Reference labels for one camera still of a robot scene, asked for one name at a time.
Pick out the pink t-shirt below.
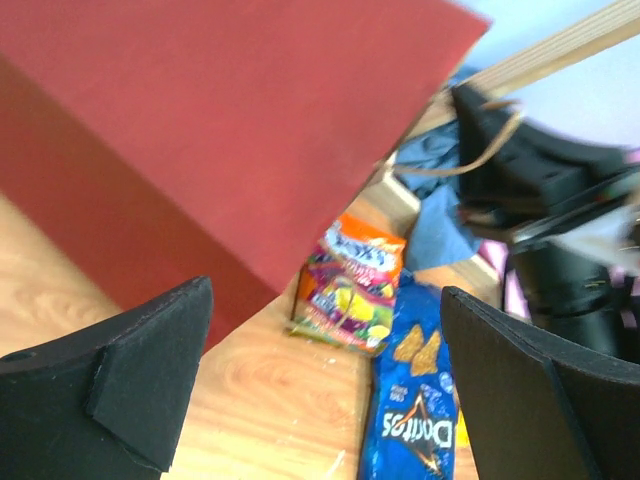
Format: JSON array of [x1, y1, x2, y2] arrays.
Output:
[[479, 148, 639, 329]]

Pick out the blue Doritos chip bag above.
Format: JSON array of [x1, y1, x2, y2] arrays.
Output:
[[357, 271, 458, 479]]

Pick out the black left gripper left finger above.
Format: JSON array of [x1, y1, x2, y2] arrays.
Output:
[[1, 277, 213, 479]]

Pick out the orange Fox's candy bag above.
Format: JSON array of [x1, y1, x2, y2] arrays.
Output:
[[288, 213, 406, 356]]

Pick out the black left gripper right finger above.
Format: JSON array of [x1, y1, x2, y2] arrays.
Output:
[[441, 287, 639, 479]]

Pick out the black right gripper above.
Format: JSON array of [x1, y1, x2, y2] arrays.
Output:
[[449, 82, 640, 359]]

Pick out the blue crumpled shirt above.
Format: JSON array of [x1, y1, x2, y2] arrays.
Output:
[[397, 67, 486, 271]]

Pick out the red paper bag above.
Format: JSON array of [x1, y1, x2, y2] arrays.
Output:
[[1, 1, 489, 346]]

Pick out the wooden rack frame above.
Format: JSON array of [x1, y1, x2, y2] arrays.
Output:
[[379, 0, 640, 211]]

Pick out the small yellow snack packet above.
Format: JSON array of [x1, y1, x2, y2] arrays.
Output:
[[455, 411, 470, 448]]

